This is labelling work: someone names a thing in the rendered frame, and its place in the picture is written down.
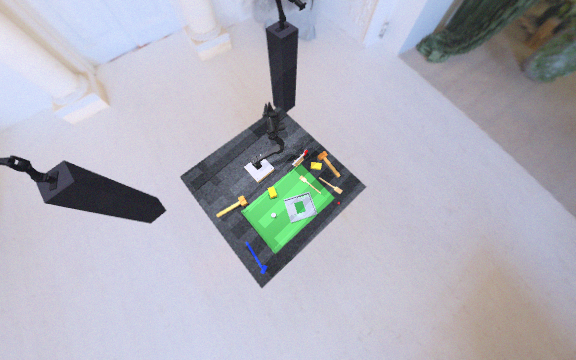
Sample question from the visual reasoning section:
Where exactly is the blue putter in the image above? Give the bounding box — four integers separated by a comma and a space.
246, 242, 267, 274

